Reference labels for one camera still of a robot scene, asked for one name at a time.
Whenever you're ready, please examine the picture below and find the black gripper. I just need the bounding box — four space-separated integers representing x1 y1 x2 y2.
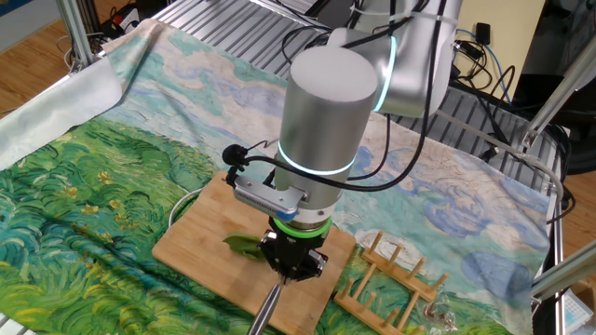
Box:
258 227 328 284

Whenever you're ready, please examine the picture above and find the steel cleaver knife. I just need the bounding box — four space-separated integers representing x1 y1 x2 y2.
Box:
246 282 284 335

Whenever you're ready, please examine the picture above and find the green pakchoi stalk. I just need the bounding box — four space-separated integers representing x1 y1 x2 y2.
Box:
222 232 266 262

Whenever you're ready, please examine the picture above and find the bamboo cutting board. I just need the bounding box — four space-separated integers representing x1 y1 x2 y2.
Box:
152 170 358 335

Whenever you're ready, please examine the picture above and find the wooden peg rack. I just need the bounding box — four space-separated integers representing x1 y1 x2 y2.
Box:
333 230 451 335

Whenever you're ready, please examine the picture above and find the small bag of screws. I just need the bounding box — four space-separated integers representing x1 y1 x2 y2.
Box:
421 297 460 329

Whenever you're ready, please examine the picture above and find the painted landscape tablecloth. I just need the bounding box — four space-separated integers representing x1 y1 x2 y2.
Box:
0 18 553 335

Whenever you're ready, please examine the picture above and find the white plastic box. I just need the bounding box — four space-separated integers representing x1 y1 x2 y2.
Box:
561 288 595 335

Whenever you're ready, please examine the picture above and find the white power strip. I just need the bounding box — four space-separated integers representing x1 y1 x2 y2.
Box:
109 7 141 36

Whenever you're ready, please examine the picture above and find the black power adapter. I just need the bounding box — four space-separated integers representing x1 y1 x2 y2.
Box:
474 21 493 46

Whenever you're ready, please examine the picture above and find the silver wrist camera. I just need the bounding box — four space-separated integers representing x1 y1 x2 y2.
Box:
232 175 309 222

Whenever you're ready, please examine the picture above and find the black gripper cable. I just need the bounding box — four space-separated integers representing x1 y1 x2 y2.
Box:
223 0 448 193

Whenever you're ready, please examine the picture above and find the grey hose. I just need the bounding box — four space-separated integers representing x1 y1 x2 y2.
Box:
435 109 565 202

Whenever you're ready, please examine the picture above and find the aluminium frame post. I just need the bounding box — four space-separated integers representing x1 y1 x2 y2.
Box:
530 239 596 302
521 34 596 151
55 0 102 74

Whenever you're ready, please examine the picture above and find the blue cable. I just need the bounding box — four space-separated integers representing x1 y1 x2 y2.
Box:
454 27 513 104

